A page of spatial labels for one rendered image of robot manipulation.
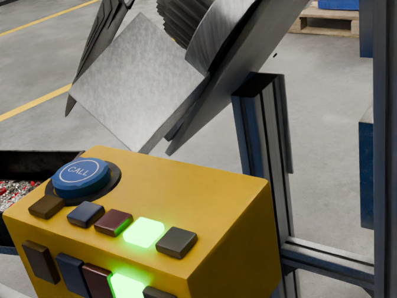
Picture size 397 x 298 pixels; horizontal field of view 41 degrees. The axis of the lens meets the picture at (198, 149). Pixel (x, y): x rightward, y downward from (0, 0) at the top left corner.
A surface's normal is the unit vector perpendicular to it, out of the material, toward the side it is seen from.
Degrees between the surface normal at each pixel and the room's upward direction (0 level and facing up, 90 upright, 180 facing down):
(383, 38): 90
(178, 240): 0
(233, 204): 0
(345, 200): 0
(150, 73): 55
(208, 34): 88
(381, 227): 90
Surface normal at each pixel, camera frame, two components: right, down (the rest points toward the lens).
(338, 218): -0.17, -0.85
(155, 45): -0.07, -0.08
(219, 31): -0.48, 0.42
